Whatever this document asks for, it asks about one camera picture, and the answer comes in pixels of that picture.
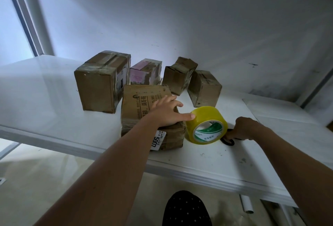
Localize person's right forearm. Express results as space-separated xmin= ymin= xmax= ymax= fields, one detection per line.
xmin=255 ymin=127 xmax=333 ymax=226

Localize person's left hand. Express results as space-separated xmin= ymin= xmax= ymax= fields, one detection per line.
xmin=144 ymin=95 xmax=197 ymax=129

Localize white metal shelf rack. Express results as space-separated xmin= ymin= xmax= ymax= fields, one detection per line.
xmin=0 ymin=0 xmax=333 ymax=226

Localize long cardboard box white label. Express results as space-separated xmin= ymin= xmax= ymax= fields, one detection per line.
xmin=73 ymin=50 xmax=132 ymax=115

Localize small cardboard box red label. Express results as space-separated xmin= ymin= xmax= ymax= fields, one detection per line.
xmin=187 ymin=70 xmax=223 ymax=108

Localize white tube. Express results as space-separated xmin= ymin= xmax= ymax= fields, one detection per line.
xmin=239 ymin=194 xmax=255 ymax=215

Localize person's right hand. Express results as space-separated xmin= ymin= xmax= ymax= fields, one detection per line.
xmin=225 ymin=116 xmax=268 ymax=142

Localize person's black trousers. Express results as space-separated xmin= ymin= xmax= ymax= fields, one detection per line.
xmin=162 ymin=190 xmax=213 ymax=226

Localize corrugated cardboard box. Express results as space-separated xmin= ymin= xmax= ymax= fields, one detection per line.
xmin=162 ymin=56 xmax=199 ymax=97

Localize person's left forearm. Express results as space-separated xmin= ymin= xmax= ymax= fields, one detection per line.
xmin=34 ymin=119 xmax=159 ymax=226

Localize pink carton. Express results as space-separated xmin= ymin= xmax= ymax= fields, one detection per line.
xmin=129 ymin=58 xmax=163 ymax=86

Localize yellow tape roll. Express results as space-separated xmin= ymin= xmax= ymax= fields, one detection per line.
xmin=185 ymin=106 xmax=229 ymax=145

